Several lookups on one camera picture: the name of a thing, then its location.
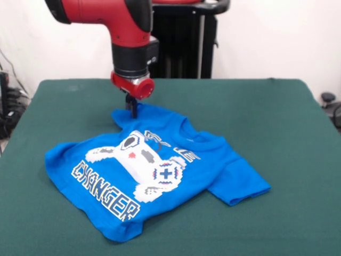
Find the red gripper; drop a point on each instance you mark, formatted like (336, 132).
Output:
(133, 86)

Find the blue printed shirt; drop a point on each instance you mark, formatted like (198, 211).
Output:
(213, 165)

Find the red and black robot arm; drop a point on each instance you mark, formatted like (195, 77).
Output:
(120, 29)

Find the black box device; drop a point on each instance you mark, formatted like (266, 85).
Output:
(4, 90)

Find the dark green table cloth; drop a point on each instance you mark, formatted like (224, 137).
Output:
(266, 213)

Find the black office chair base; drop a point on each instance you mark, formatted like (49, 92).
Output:
(333, 106)

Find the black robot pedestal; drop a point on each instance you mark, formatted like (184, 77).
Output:
(186, 40)

